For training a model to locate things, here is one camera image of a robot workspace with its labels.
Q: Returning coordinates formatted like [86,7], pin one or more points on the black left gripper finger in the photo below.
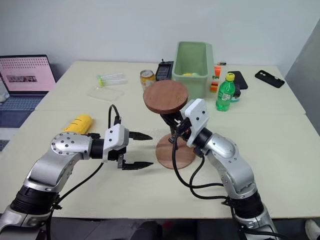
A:
[138,165]
[140,136]

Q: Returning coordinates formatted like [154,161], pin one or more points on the black smartphone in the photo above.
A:
[240,78]

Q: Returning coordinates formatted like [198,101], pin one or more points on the open laptop with pink screen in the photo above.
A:
[25,75]

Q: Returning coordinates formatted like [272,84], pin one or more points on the orange yellow drink can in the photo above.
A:
[147,80]

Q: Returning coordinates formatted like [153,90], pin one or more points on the small white object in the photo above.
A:
[3,97]

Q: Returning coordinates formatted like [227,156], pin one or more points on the round wooden base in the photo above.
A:
[165,155]

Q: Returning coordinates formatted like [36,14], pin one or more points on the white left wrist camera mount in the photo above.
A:
[116,137]

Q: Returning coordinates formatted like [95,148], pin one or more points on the grey partition panel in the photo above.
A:
[305,80]

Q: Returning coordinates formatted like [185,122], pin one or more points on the orange red block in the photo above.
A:
[213,86]

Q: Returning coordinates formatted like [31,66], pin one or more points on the blue round container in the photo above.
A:
[236,96]

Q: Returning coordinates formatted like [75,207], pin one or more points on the orange block with green base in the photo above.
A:
[217,71]

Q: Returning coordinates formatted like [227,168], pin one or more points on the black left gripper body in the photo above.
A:
[113,155]

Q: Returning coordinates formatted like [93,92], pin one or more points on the grey keyboard corner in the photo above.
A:
[3,145]

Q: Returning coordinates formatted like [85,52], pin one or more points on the round wooden disc with pole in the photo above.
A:
[165,96]

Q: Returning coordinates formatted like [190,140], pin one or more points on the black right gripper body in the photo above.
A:
[183,130]

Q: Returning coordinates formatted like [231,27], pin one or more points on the yellow corn toy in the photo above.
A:
[80,122]

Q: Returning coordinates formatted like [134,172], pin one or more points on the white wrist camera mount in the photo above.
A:
[116,137]
[197,117]

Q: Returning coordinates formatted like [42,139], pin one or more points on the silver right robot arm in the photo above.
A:
[230,160]

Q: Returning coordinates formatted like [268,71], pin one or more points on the green bottle with yellow cap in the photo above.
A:
[225,96]

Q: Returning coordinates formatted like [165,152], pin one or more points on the clear plastic lid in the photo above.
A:
[105,93]

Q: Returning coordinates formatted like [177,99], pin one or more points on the small orange black lighter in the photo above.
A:
[221,63]

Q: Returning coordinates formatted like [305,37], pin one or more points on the white shoe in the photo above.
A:
[313,228]

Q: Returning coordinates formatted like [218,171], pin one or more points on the black rectangular device box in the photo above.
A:
[163,70]

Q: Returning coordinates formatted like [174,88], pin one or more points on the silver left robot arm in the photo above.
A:
[62,147]

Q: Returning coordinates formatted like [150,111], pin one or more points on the green ball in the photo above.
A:
[195,74]

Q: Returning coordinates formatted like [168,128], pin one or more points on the green plastic bin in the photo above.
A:
[197,85]

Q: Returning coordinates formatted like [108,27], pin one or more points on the yellow ball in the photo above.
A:
[186,74]

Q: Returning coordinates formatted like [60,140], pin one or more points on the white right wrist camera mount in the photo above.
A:
[197,117]

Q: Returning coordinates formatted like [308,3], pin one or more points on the clear tube with green cap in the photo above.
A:
[112,75]
[115,82]

